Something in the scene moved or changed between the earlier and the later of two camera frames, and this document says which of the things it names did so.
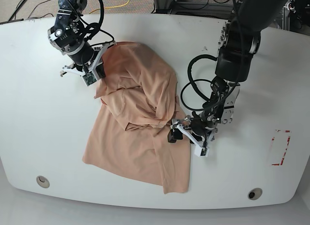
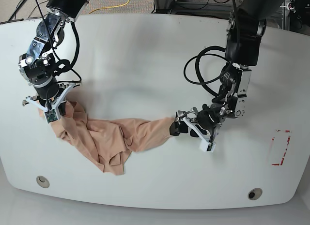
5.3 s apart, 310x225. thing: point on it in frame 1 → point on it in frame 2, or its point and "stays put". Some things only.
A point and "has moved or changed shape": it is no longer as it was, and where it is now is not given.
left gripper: [83, 66] → [56, 101]
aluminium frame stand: [163, 3] stays put
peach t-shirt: [139, 93] has moved or changed shape
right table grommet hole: [255, 193] stays put
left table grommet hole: [42, 181] stays put
